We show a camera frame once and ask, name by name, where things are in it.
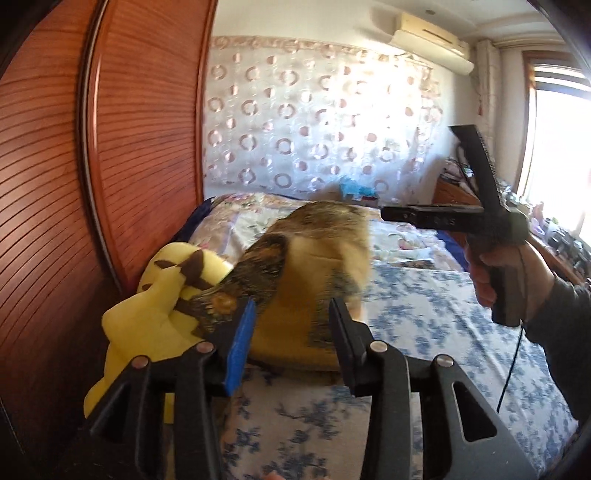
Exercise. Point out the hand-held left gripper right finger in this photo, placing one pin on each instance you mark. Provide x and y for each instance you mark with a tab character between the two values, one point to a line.
348	341

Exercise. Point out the golden patterned cloth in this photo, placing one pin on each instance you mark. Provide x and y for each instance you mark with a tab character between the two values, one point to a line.
300	286

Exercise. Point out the wall air conditioner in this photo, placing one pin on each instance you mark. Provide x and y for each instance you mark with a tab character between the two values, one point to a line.
429	41

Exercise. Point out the yellow plush toy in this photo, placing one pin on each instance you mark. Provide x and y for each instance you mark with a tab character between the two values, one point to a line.
143	323

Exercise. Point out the dark blue bed sheet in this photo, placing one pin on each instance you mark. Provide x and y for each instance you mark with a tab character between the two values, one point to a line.
450	249

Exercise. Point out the sheer circle-patterned curtain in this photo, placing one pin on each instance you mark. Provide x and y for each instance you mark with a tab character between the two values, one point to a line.
314	120

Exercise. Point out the person's right hand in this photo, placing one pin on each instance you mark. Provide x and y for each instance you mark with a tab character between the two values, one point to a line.
535	277

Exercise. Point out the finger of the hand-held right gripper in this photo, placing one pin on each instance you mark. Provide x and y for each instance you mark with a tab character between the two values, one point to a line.
478	161
420	215

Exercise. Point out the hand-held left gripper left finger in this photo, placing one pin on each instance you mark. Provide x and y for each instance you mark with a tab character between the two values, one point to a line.
240	350

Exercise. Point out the pink floral quilt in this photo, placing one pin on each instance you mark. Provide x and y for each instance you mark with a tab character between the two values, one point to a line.
240	221

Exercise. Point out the blue plastic bag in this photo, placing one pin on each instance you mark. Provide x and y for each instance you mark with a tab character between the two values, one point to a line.
355	189

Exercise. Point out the wooden slatted wardrobe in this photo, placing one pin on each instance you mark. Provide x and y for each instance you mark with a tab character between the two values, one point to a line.
92	161

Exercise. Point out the beige window curtain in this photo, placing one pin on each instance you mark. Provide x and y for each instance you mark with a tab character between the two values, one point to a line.
487	74

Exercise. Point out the window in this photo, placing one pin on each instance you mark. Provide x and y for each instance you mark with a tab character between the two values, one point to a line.
558	134

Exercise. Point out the blue floral bed sheet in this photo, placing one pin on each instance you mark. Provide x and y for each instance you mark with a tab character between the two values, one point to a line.
415	314

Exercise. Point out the wooden low cabinet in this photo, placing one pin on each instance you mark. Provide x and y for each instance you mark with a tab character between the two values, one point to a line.
450	191

